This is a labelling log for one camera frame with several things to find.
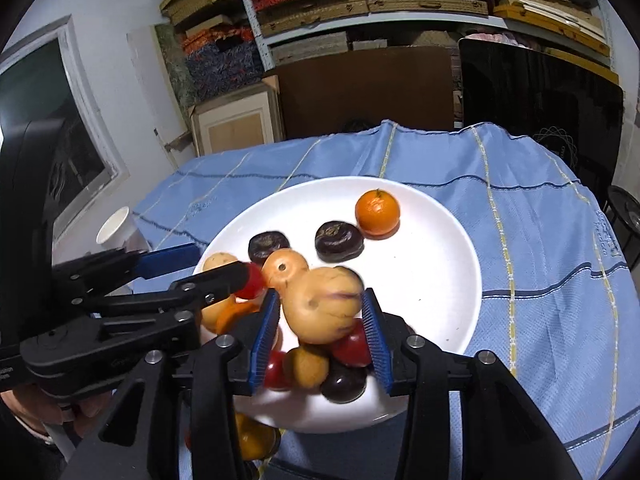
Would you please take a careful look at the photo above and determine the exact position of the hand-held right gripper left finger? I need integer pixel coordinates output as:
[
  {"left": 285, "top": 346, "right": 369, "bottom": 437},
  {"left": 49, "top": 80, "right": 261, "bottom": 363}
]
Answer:
[{"left": 59, "top": 289, "right": 282, "bottom": 480}]

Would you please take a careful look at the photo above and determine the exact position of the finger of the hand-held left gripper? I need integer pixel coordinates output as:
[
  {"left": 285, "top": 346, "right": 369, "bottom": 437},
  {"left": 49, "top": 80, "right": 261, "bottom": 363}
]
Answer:
[
  {"left": 52, "top": 243, "right": 202, "bottom": 311},
  {"left": 75, "top": 261, "right": 252, "bottom": 322}
]

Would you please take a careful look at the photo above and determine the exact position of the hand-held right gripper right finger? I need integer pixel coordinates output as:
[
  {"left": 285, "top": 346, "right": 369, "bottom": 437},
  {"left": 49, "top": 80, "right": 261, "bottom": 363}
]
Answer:
[{"left": 360, "top": 287, "right": 583, "bottom": 480}]

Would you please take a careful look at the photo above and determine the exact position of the golden round fruit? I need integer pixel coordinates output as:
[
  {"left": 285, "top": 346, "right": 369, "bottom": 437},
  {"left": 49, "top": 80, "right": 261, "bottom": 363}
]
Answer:
[{"left": 282, "top": 344, "right": 331, "bottom": 390}]

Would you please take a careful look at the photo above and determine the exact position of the small yellow fruit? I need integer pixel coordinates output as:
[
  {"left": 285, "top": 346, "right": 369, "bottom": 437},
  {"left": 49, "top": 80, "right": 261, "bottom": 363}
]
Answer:
[
  {"left": 200, "top": 302, "right": 228, "bottom": 331},
  {"left": 202, "top": 253, "right": 240, "bottom": 273}
]

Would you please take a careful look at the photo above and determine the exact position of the striped yellow pepino melon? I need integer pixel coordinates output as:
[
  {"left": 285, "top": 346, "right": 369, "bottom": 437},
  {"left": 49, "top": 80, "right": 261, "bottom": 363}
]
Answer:
[{"left": 282, "top": 266, "right": 365, "bottom": 345}]

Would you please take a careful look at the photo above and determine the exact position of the pale orange round melon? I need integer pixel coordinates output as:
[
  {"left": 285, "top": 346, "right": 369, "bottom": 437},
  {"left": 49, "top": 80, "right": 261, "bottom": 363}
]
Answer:
[{"left": 261, "top": 248, "right": 310, "bottom": 301}]

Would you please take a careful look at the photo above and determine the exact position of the white oval plate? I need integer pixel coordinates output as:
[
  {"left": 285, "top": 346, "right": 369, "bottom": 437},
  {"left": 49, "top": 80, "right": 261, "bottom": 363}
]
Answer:
[{"left": 192, "top": 176, "right": 483, "bottom": 434}]

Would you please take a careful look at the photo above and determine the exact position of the dark passion fruit front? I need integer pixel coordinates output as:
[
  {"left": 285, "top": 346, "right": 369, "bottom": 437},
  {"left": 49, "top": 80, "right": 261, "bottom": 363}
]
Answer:
[{"left": 248, "top": 230, "right": 288, "bottom": 264}]

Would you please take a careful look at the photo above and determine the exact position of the person's left forearm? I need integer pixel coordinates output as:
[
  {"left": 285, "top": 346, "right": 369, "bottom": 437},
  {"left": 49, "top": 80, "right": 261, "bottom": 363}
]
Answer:
[{"left": 0, "top": 407, "right": 71, "bottom": 480}]

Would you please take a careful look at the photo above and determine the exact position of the person's left hand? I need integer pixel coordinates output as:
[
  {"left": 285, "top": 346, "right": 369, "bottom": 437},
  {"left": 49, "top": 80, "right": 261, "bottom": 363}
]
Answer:
[{"left": 0, "top": 385, "right": 113, "bottom": 446}]

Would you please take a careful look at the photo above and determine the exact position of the white paper cup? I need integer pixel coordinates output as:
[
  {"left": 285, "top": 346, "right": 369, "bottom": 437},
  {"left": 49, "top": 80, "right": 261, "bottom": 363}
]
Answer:
[{"left": 96, "top": 206, "right": 146, "bottom": 253}]

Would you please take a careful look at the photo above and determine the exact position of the yellow-orange tomato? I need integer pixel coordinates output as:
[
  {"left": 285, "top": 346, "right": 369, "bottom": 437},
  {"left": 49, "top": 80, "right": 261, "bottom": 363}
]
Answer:
[{"left": 234, "top": 411, "right": 282, "bottom": 462}]

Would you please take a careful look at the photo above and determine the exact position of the dark brown water chestnut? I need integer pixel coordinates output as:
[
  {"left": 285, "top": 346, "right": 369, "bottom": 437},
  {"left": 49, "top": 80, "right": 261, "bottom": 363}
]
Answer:
[{"left": 314, "top": 220, "right": 364, "bottom": 262}]

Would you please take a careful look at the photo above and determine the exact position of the white framed window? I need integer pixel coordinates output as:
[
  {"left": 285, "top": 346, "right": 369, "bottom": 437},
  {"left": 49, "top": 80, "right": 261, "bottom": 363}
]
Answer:
[{"left": 0, "top": 15, "right": 130, "bottom": 241}]

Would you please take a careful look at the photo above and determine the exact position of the orange mandarin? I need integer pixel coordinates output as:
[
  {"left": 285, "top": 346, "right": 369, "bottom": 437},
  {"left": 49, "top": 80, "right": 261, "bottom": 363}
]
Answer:
[{"left": 355, "top": 188, "right": 401, "bottom": 237}]

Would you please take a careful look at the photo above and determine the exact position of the beige cardboard box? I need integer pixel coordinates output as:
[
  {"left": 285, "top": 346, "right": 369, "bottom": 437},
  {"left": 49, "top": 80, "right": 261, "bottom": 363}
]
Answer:
[{"left": 189, "top": 77, "right": 286, "bottom": 157}]

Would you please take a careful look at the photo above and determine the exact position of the blue striped tablecloth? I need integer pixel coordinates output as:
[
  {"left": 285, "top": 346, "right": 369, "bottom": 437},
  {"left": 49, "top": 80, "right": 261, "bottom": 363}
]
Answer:
[{"left": 131, "top": 120, "right": 640, "bottom": 480}]

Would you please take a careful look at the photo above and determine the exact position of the green marbled board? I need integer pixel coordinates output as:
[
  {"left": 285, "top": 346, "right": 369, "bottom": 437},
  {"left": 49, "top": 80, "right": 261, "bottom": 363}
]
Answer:
[{"left": 155, "top": 22, "right": 195, "bottom": 111}]

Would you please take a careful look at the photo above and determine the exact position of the stack of patterned boxes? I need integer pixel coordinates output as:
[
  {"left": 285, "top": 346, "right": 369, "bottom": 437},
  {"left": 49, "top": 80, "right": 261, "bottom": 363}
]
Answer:
[{"left": 181, "top": 27, "right": 266, "bottom": 103}]

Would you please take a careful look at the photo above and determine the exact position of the brown cardboard panel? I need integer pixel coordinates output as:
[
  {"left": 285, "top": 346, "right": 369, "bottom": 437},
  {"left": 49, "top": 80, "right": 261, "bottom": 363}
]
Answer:
[{"left": 272, "top": 46, "right": 458, "bottom": 141}]

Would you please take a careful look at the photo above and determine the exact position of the black round stool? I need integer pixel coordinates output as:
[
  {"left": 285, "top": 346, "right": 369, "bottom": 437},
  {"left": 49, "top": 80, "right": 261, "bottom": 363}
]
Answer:
[{"left": 602, "top": 185, "right": 640, "bottom": 241}]

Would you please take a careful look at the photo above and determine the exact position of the black flat panel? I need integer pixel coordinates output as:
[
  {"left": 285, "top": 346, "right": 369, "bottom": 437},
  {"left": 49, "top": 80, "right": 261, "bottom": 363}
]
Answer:
[{"left": 457, "top": 37, "right": 626, "bottom": 191}]

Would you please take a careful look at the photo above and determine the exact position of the white metal shelf rack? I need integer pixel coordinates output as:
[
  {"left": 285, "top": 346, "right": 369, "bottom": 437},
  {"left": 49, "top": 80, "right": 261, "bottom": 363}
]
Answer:
[{"left": 232, "top": 0, "right": 616, "bottom": 68}]

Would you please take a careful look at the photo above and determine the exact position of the pink cloth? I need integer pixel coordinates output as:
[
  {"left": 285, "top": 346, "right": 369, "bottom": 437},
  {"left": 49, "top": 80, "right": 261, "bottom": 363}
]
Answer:
[{"left": 467, "top": 31, "right": 531, "bottom": 50}]

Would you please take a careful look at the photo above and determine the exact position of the stack of yellow wooden frames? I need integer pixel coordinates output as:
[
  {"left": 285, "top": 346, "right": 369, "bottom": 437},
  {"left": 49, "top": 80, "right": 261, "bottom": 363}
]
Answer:
[{"left": 492, "top": 0, "right": 613, "bottom": 58}]

